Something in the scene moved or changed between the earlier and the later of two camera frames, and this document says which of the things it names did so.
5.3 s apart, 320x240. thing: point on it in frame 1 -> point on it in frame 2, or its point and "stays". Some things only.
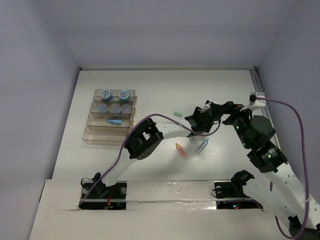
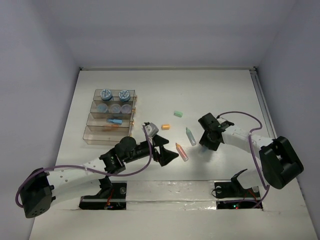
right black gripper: x=227 y=107 -> x=204 y=139
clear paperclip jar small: x=126 y=108 stays
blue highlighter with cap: x=115 y=121 stays
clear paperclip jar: x=102 y=107 stays
